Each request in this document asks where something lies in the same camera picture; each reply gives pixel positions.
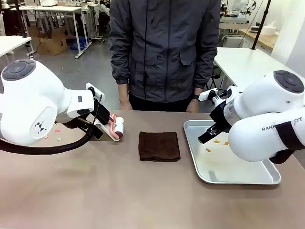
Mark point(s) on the pink white lint roller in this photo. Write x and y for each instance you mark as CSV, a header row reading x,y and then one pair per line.
x,y
119,128

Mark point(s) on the brown cardboard box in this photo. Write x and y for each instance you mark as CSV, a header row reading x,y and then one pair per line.
x,y
51,43

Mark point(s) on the brown cloth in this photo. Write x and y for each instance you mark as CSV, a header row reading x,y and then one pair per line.
x,y
159,146

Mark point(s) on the wooden workbench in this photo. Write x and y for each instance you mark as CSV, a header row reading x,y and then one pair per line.
x,y
262,39

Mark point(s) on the white table corner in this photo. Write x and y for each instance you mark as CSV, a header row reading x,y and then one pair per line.
x,y
12,44

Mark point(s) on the person's right hand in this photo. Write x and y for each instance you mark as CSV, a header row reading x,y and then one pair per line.
x,y
125,104

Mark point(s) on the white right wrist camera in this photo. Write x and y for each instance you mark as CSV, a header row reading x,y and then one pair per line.
x,y
206,94

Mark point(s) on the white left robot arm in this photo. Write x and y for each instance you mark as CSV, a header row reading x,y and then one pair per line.
x,y
28,107

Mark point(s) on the silver metal tray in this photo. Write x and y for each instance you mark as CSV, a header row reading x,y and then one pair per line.
x,y
226,167

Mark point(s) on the black tripod pole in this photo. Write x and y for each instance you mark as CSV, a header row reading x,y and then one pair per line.
x,y
21,19

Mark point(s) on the grey zip jacket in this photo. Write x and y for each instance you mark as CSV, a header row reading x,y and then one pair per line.
x,y
164,47

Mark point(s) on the person's left hand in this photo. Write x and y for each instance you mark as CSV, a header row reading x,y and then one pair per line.
x,y
193,106

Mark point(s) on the white table with metal legs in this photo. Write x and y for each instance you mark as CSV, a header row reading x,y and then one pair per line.
x,y
59,9

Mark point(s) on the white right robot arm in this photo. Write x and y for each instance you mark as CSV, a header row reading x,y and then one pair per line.
x,y
257,100

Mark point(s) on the person's left forearm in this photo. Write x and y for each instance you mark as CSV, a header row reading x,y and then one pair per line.
x,y
197,91

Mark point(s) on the black wristwatch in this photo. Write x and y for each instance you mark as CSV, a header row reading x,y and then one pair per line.
x,y
196,97

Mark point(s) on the white lint roller base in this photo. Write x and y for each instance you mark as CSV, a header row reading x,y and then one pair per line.
x,y
106,131

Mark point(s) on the black trousers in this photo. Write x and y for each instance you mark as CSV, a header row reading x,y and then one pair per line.
x,y
162,106

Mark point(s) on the black stand pole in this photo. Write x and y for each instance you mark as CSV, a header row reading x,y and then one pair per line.
x,y
261,23

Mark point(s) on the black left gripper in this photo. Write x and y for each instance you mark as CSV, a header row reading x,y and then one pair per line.
x,y
102,113

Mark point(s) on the green paper scrap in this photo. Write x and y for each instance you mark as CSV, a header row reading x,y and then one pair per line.
x,y
59,138

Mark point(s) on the large white table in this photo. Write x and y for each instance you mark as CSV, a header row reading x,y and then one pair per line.
x,y
243,64

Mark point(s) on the blue plastic bag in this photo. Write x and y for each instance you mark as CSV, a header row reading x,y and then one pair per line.
x,y
78,44

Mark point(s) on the person's right forearm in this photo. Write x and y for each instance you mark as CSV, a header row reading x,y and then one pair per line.
x,y
124,91

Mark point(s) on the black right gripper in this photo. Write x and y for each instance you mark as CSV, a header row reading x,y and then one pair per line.
x,y
220,117

